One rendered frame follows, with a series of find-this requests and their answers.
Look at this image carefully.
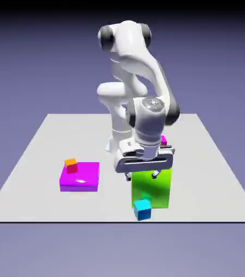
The large magenta box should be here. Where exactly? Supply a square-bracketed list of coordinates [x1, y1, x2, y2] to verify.
[59, 162, 100, 193]

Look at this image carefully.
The large green box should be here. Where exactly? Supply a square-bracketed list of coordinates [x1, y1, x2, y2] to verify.
[131, 166, 173, 210]

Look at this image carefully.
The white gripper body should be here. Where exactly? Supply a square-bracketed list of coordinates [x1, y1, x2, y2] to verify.
[113, 147, 176, 174]

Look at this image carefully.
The small cyan cube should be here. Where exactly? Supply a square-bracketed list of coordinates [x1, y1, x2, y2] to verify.
[133, 199, 153, 221]

